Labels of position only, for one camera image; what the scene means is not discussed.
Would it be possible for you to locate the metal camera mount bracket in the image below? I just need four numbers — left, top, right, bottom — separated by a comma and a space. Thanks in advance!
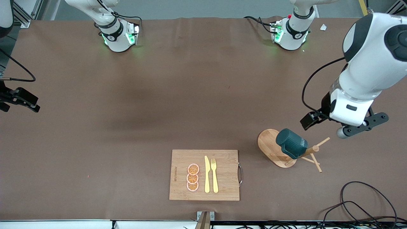
197, 211, 215, 229

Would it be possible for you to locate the black arm base cable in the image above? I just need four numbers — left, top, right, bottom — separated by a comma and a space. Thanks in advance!
95, 0, 142, 29
244, 16, 274, 34

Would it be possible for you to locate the bamboo cutting board metal handle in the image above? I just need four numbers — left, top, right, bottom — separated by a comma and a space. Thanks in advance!
169, 149, 243, 201

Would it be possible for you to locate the black loose cable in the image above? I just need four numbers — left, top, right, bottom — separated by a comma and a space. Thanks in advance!
340, 181, 398, 228
322, 200, 383, 228

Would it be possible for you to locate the teal cup yellow inside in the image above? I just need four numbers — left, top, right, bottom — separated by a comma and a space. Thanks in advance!
275, 128, 308, 159

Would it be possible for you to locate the yellow plastic knife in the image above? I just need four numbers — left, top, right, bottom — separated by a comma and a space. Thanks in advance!
204, 156, 210, 193

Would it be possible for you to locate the brown table cover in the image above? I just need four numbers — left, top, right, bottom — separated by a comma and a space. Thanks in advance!
0, 16, 407, 222

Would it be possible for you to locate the aluminium frame profile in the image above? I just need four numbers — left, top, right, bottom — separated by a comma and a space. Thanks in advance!
13, 0, 48, 28
386, 0, 407, 15

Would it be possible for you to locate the wooden cup rack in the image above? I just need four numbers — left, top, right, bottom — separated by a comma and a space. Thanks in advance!
258, 129, 330, 173

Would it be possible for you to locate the black right arm wrist cable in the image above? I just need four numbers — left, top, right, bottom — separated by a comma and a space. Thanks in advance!
0, 48, 36, 82

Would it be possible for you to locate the black left arm base cable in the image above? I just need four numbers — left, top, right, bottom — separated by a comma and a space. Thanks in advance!
244, 16, 274, 34

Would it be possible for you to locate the yellow plastic fork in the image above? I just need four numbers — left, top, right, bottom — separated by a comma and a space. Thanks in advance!
211, 158, 219, 194

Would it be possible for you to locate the white table edge rail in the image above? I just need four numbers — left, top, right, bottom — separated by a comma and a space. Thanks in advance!
0, 219, 199, 229

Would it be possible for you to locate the black right arm base cable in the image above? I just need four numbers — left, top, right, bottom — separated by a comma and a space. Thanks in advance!
95, 0, 142, 29

